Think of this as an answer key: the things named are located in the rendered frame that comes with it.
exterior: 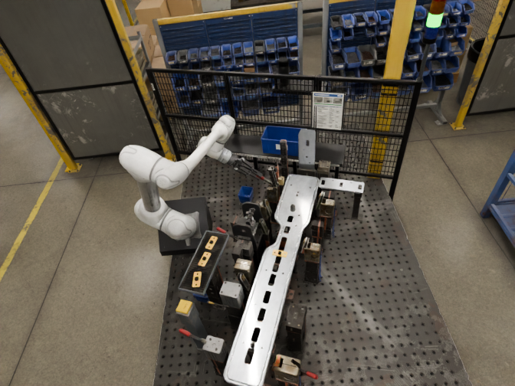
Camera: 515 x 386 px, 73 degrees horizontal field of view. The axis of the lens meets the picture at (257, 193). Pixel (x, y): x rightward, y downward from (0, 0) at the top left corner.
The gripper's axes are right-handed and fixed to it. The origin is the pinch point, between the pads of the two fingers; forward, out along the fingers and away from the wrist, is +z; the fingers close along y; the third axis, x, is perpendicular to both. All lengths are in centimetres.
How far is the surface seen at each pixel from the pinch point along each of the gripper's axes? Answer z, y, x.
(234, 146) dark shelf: -19, -26, 39
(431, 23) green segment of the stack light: 34, 111, 53
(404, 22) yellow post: 24, 103, 58
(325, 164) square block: 38.7, 14.9, 27.1
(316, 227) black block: 45, 10, -22
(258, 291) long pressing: 26, 0, -72
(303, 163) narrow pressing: 26.9, 6.0, 26.5
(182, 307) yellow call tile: -7, -3, -96
